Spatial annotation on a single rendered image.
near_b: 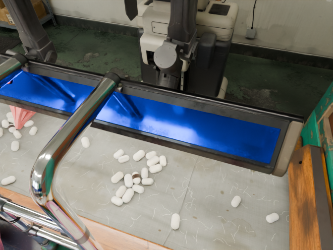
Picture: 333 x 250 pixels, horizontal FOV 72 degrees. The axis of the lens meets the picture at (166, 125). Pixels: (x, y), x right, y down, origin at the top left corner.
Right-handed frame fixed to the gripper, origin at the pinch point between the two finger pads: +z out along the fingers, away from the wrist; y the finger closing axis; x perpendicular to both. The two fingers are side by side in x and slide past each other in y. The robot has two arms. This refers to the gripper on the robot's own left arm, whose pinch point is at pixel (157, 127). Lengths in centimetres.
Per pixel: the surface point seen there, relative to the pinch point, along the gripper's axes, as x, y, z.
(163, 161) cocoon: -0.3, 4.2, 8.9
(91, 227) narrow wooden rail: -15.2, -5.2, 24.8
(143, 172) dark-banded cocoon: -3.5, 0.1, 12.6
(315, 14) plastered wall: 153, 72, -122
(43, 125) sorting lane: 2.1, -38.1, 8.3
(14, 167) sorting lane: -8.5, -35.4, 20.5
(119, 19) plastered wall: 174, -120, -103
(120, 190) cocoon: -7.9, -3.3, 17.5
